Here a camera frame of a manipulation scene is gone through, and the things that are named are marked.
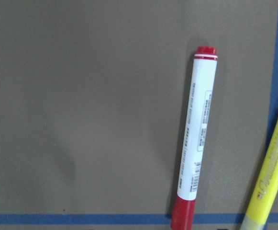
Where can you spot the red and white marker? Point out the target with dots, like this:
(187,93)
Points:
(199,104)

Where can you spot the yellow highlighter pen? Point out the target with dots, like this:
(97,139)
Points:
(265,190)

